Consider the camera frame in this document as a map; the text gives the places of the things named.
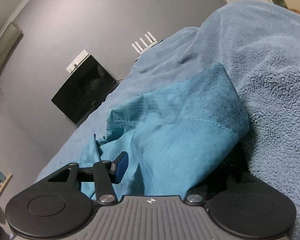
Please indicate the wooden window sill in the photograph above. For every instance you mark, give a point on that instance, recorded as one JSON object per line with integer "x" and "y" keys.
{"x": 5, "y": 183}

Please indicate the teal blue garment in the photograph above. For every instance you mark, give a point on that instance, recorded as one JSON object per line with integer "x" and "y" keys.
{"x": 174, "y": 136}

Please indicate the light blue fleece blanket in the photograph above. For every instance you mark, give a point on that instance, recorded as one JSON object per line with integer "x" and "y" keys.
{"x": 258, "y": 45}

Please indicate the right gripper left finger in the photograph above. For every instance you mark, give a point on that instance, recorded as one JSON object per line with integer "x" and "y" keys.
{"x": 66, "y": 200}

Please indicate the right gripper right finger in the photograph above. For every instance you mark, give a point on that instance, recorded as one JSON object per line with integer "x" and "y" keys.
{"x": 243, "y": 205}

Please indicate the white wifi router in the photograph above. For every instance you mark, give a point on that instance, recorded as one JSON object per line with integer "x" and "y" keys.
{"x": 144, "y": 43}

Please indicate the black flat screen monitor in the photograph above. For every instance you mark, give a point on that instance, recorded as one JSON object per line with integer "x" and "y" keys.
{"x": 85, "y": 90}

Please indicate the white power strip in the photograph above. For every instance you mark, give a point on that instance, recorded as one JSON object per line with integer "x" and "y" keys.
{"x": 77, "y": 61}

